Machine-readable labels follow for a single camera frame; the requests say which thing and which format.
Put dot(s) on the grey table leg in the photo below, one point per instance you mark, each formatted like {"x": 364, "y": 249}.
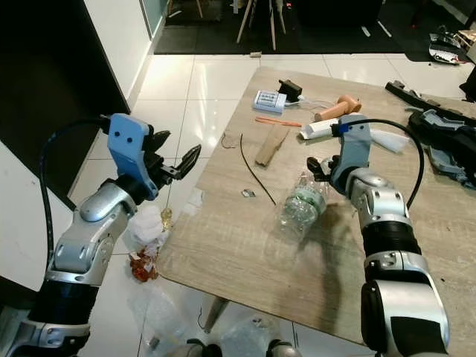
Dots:
{"x": 214, "y": 314}

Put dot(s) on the black machine parts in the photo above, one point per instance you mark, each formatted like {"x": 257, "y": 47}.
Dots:
{"x": 442, "y": 126}

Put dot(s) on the grey robot left leg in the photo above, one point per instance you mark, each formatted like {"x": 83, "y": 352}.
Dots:
{"x": 198, "y": 349}

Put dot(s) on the small silver foil scrap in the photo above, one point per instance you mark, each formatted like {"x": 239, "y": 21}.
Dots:
{"x": 249, "y": 193}

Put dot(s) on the large clear plastic bag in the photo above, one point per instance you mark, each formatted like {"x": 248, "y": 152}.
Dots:
{"x": 160, "y": 320}

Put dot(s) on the red snack wrapper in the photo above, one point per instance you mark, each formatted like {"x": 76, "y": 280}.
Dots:
{"x": 143, "y": 266}

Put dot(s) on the white button device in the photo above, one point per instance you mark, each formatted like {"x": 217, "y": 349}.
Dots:
{"x": 269, "y": 102}

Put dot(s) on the black bag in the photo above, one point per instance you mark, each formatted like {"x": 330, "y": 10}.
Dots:
{"x": 468, "y": 78}

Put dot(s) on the black floor mat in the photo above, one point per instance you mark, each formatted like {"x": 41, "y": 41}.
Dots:
{"x": 335, "y": 33}

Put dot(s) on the clear plastic bottle green label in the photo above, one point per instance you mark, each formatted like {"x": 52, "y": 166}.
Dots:
{"x": 301, "y": 208}

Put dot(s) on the black white gear pile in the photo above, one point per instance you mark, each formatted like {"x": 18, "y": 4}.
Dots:
{"x": 450, "y": 48}

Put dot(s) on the white crumpled tissue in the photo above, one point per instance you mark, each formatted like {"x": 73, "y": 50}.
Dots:
{"x": 147, "y": 227}

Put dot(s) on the black power adapter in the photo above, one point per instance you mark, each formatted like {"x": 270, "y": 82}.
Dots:
{"x": 290, "y": 89}

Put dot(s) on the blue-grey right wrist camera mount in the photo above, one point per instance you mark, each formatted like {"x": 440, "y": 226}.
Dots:
{"x": 351, "y": 149}

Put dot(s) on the small clear plastic bag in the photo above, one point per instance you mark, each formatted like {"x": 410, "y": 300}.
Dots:
{"x": 390, "y": 141}

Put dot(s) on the wooden legged chair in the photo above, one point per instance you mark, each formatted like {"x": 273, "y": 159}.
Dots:
{"x": 260, "y": 15}

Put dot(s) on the orange strip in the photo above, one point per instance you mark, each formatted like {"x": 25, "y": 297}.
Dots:
{"x": 275, "y": 121}

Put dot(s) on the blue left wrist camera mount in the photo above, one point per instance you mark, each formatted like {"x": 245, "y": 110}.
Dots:
{"x": 128, "y": 145}

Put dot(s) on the brown cardboard piece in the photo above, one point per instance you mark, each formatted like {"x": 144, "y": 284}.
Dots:
{"x": 271, "y": 147}

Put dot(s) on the grey robot right leg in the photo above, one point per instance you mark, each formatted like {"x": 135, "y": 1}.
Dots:
{"x": 280, "y": 349}

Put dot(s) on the grey robot leg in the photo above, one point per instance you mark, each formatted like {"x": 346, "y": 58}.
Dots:
{"x": 280, "y": 349}
{"x": 198, "y": 349}

